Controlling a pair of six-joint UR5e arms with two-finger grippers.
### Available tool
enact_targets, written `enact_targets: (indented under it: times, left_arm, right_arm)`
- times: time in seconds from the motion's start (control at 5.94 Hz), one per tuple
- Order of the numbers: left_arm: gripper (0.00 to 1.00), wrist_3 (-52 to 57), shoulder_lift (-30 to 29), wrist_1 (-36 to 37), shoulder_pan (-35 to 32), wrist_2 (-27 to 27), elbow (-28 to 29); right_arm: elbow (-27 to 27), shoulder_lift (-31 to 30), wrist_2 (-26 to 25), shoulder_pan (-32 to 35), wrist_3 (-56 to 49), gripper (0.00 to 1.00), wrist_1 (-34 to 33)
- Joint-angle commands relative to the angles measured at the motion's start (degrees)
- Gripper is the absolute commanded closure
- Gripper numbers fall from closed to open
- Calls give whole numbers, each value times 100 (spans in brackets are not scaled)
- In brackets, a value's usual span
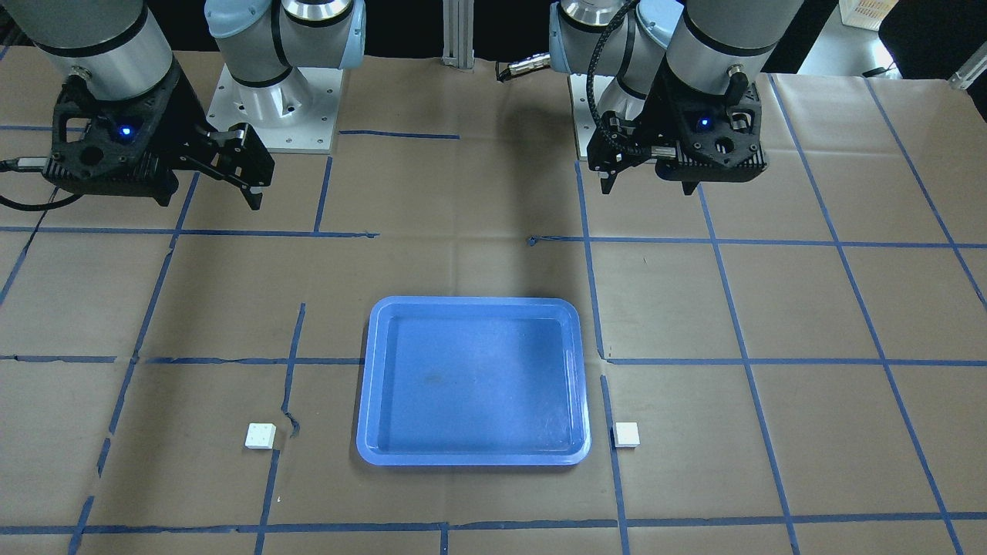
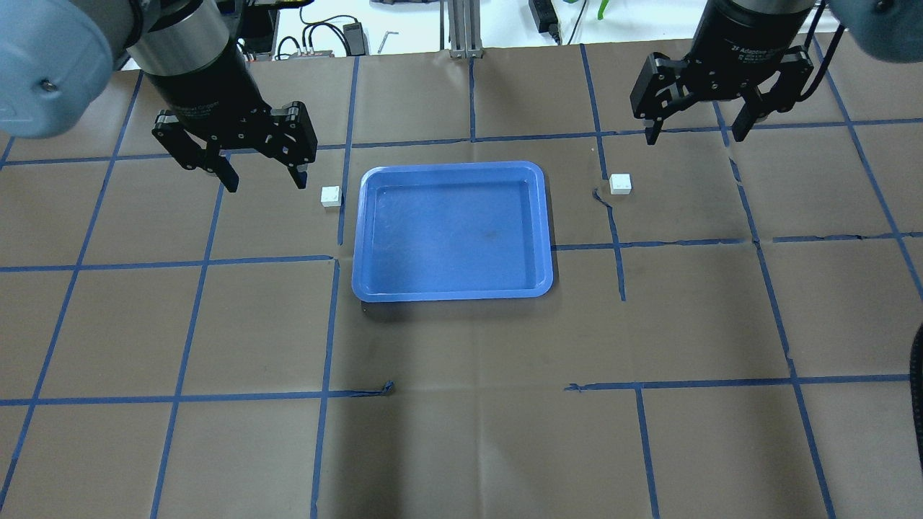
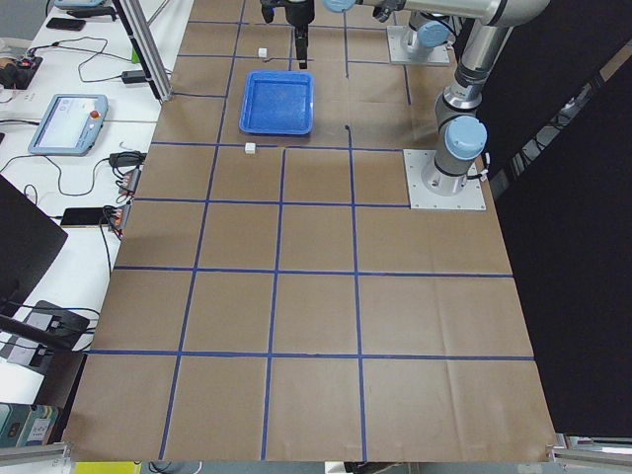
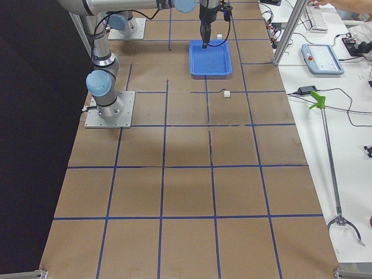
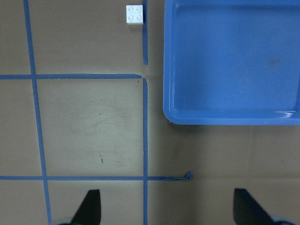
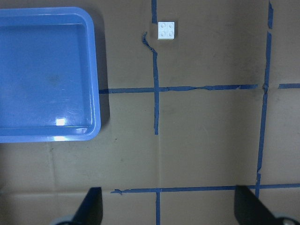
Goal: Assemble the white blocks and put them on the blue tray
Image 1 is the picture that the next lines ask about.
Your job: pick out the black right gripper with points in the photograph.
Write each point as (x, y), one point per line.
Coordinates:
(176, 110)

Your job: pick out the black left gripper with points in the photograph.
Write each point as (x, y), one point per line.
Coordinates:
(656, 109)

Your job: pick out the white block with studs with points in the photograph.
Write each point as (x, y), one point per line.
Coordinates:
(260, 436)

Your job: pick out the plain white block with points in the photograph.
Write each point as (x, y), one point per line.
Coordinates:
(625, 435)

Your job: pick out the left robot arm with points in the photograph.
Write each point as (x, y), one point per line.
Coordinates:
(700, 40)

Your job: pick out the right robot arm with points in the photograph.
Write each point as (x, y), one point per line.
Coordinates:
(121, 50)

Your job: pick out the blue plastic tray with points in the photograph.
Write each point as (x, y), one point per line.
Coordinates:
(473, 382)

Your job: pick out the white basket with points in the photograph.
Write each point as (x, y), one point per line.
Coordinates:
(864, 14)

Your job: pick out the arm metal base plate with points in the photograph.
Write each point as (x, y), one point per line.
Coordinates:
(586, 116)
(296, 115)

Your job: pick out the aluminium frame post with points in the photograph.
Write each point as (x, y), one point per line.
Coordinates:
(457, 34)

